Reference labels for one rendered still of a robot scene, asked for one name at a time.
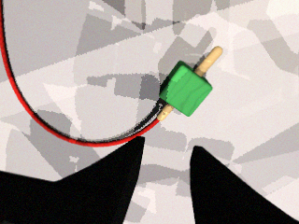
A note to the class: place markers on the green cube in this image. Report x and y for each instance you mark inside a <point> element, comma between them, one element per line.
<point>184,89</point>

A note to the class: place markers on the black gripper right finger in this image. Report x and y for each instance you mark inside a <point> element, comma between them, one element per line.
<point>221,197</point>

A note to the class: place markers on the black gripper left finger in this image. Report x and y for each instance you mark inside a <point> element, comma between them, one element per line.
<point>97,194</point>

